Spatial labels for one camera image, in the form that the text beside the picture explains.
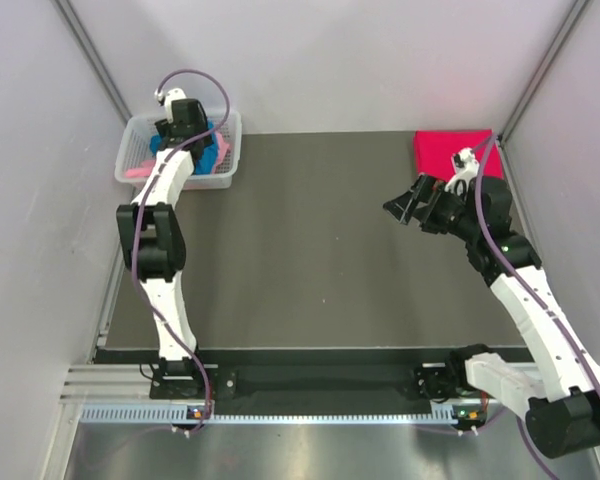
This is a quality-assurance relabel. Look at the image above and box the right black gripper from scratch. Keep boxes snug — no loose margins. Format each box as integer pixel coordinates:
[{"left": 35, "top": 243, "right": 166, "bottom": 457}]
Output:
[{"left": 382, "top": 173, "right": 480, "bottom": 242}]

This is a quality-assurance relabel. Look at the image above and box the blue t shirt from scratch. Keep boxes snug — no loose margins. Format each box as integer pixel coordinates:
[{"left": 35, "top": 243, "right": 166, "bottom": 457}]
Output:
[{"left": 142, "top": 121, "right": 227, "bottom": 176}]

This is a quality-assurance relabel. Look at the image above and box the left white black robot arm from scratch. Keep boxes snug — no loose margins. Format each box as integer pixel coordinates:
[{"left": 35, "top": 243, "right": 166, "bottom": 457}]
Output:
[{"left": 116, "top": 89, "right": 211, "bottom": 402}]

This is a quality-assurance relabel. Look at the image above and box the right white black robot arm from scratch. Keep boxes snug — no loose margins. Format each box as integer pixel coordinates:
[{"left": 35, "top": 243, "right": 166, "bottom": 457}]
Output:
[{"left": 383, "top": 175, "right": 600, "bottom": 459}]

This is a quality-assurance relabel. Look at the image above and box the folded red t shirt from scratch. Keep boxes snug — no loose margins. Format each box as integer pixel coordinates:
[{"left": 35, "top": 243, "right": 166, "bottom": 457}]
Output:
[{"left": 413, "top": 129, "right": 492, "bottom": 181}]

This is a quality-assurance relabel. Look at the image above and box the white plastic basket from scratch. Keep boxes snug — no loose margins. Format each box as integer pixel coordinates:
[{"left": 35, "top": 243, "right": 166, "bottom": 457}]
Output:
[{"left": 114, "top": 109, "right": 243, "bottom": 190}]

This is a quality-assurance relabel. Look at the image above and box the pink t shirt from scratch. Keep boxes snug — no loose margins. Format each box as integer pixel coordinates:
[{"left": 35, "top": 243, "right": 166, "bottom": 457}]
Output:
[{"left": 125, "top": 133, "right": 230, "bottom": 178}]

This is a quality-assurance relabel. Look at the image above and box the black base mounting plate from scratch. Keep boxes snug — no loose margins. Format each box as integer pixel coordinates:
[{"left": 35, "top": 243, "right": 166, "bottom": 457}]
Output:
[{"left": 145, "top": 348, "right": 468, "bottom": 417}]

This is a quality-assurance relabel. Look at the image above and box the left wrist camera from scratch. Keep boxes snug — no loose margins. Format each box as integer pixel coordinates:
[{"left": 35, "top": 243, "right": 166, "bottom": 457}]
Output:
[{"left": 154, "top": 88, "right": 187, "bottom": 123}]

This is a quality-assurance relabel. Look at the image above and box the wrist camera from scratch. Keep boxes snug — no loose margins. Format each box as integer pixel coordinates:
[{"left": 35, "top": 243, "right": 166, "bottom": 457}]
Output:
[
  {"left": 154, "top": 88, "right": 187, "bottom": 123},
  {"left": 445, "top": 148, "right": 480, "bottom": 198}
]

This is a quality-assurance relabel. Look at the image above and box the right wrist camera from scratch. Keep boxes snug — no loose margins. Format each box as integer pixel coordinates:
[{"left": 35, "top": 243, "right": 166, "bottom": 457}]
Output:
[{"left": 445, "top": 148, "right": 480, "bottom": 198}]

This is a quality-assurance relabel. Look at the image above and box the slotted grey cable duct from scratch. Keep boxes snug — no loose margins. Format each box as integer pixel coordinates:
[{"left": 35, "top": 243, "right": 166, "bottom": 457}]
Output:
[{"left": 79, "top": 404, "right": 484, "bottom": 426}]

